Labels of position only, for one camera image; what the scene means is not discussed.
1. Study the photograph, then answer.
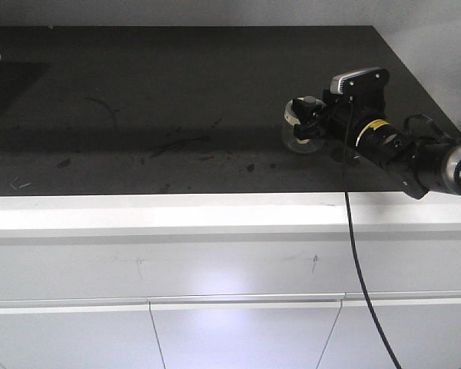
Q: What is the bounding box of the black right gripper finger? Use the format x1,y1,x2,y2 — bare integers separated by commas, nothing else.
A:
291,97,316,124
294,123,320,141

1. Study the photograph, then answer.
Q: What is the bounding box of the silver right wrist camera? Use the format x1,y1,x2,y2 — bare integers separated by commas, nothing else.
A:
330,67,390,97

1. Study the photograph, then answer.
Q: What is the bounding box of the white fume hood base cabinet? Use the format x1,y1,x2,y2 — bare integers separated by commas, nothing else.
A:
0,192,461,368

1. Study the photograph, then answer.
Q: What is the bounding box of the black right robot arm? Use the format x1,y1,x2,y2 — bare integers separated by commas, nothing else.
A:
284,90,461,199

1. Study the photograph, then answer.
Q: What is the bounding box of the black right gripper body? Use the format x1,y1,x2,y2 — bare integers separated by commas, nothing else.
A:
312,89,362,141

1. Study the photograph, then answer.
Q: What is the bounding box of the glass jar with white lid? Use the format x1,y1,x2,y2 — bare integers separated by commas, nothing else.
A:
282,96,326,155

